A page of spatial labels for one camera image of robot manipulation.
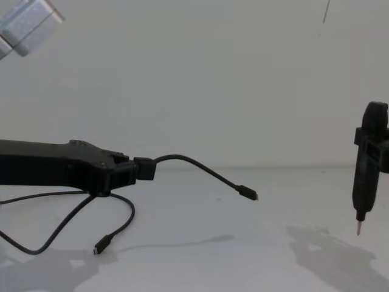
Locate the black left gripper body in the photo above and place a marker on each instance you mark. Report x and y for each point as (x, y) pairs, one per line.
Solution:
(45, 162)

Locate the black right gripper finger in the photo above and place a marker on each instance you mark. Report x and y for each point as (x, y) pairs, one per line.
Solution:
(378, 153)

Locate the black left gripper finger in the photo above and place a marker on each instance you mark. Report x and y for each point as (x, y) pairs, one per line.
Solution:
(145, 168)
(120, 157)

